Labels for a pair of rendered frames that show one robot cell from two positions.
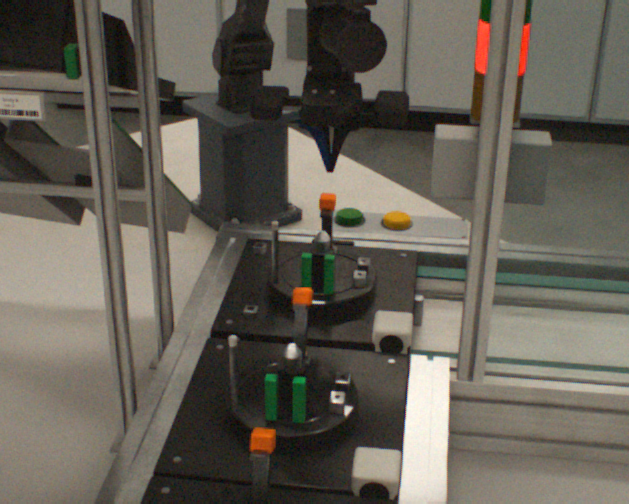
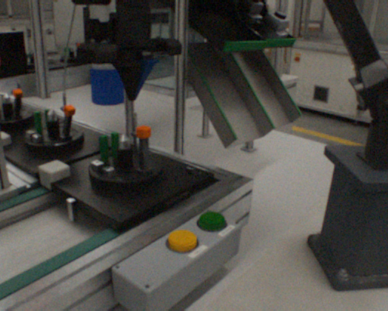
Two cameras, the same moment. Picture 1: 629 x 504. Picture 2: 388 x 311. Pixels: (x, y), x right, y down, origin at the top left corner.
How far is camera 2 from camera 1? 1.66 m
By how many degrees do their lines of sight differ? 104
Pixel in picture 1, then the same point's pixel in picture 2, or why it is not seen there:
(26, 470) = not seen: hidden behind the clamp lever
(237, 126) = (326, 149)
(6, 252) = (328, 172)
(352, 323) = (81, 169)
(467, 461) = not seen: outside the picture
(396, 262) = (115, 206)
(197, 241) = (315, 228)
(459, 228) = (134, 273)
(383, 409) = (20, 155)
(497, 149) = not seen: outside the picture
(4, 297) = (278, 164)
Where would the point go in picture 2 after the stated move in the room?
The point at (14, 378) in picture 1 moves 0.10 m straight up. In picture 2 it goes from (203, 155) to (205, 122)
